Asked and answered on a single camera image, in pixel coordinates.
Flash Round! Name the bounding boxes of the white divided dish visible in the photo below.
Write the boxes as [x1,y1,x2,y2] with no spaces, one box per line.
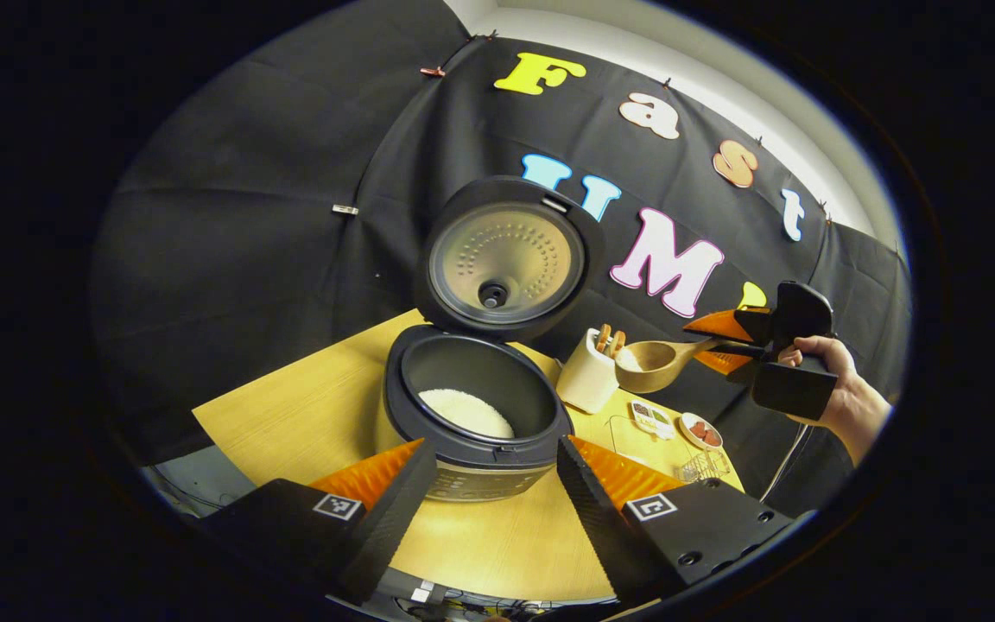
[630,400,675,435]

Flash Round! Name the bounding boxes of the wire chopstick holder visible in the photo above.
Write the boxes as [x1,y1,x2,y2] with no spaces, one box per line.
[675,449,733,485]

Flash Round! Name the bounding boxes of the white round plate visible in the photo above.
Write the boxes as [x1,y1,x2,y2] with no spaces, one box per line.
[679,412,725,452]

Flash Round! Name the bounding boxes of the black backdrop cloth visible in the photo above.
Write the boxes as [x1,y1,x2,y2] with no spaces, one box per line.
[90,0,913,519]

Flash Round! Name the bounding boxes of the white rice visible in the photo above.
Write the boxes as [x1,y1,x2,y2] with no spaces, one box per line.
[418,388,516,440]

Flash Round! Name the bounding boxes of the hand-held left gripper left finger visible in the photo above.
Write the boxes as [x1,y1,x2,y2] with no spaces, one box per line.
[200,438,438,606]

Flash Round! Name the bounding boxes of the white toaster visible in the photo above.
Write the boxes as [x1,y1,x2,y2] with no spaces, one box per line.
[556,327,621,415]

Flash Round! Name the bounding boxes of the wooden spoon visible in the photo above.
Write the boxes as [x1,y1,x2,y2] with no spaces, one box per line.
[614,337,766,395]

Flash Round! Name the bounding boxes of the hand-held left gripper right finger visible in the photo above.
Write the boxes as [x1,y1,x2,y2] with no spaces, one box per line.
[556,435,796,608]

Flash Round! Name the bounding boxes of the dark rice cooker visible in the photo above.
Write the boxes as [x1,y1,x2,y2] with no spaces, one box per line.
[383,175,606,504]

